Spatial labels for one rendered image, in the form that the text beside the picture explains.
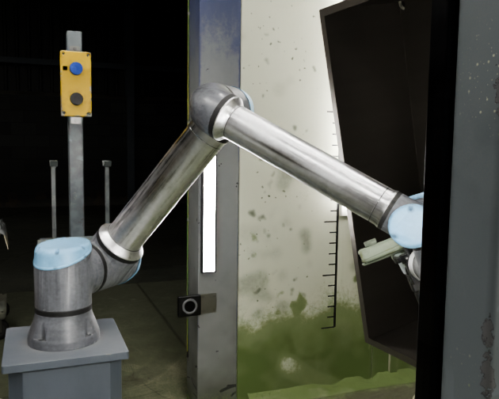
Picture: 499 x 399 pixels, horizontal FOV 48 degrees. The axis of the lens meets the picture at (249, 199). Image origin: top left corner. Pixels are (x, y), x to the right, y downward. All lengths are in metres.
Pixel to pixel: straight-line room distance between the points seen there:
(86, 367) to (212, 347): 1.03
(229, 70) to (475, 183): 2.00
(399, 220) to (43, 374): 0.95
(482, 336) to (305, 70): 2.15
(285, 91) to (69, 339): 1.42
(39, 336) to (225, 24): 1.44
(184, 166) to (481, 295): 1.15
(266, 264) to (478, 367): 2.07
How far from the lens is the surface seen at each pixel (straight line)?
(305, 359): 2.70
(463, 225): 0.44
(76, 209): 2.45
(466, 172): 0.44
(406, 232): 1.17
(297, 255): 2.53
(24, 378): 1.55
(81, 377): 1.56
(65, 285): 1.55
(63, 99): 2.39
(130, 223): 1.60
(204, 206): 2.32
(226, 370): 2.55
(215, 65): 2.36
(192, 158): 1.49
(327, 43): 1.94
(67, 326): 1.57
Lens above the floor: 1.18
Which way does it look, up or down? 5 degrees down
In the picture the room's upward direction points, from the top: 1 degrees clockwise
